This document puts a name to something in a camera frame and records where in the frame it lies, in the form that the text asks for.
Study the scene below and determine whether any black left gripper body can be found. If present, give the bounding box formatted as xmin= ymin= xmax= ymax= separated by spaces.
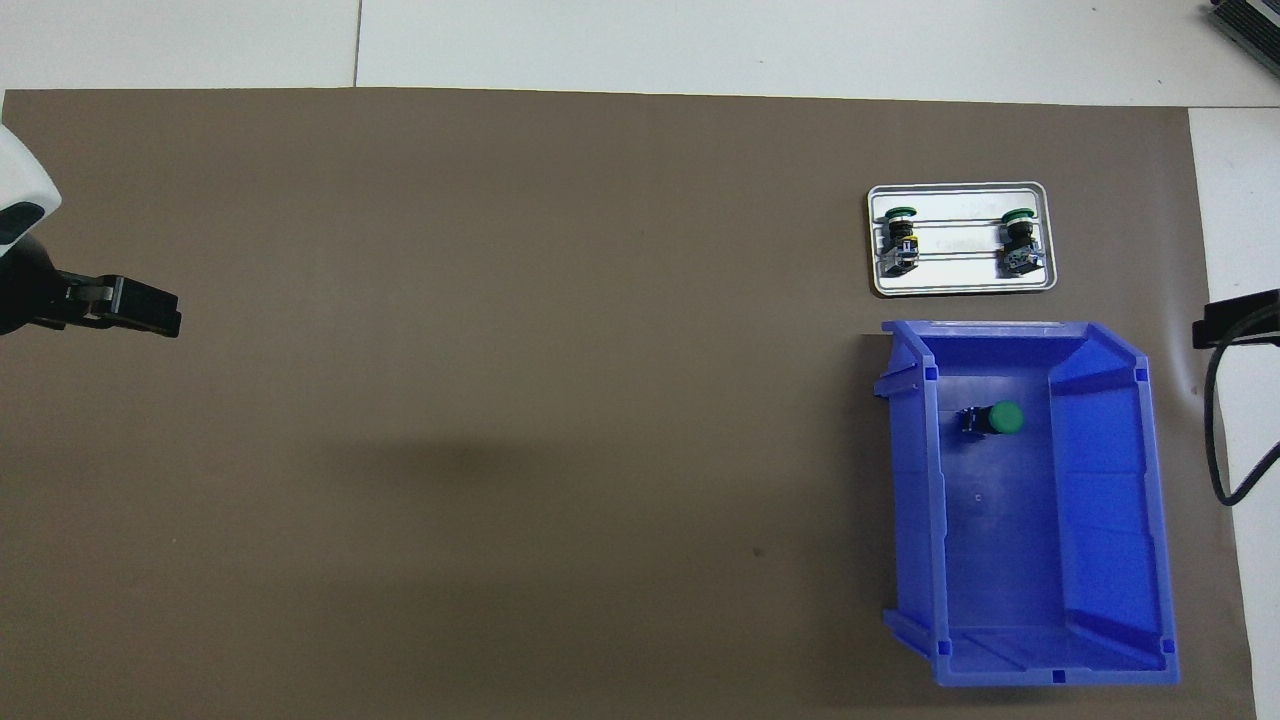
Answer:
xmin=0 ymin=232 xmax=71 ymax=336

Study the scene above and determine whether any green push button switch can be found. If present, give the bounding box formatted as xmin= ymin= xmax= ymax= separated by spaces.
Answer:
xmin=958 ymin=400 xmax=1025 ymax=441
xmin=998 ymin=208 xmax=1043 ymax=278
xmin=876 ymin=205 xmax=921 ymax=278

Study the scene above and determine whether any grey metal tray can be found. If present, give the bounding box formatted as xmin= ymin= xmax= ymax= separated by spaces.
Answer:
xmin=867 ymin=182 xmax=1061 ymax=298

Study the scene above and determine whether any grey ribbed device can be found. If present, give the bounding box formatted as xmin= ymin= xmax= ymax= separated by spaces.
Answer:
xmin=1205 ymin=0 xmax=1280 ymax=73

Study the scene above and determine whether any blue plastic storage bin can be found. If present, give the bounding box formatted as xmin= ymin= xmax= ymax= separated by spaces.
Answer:
xmin=873 ymin=320 xmax=1181 ymax=689

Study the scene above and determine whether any brown table mat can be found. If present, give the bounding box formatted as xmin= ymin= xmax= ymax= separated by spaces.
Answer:
xmin=0 ymin=88 xmax=1261 ymax=720

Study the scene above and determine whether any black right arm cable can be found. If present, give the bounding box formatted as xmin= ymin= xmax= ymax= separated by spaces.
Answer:
xmin=1205 ymin=300 xmax=1280 ymax=506

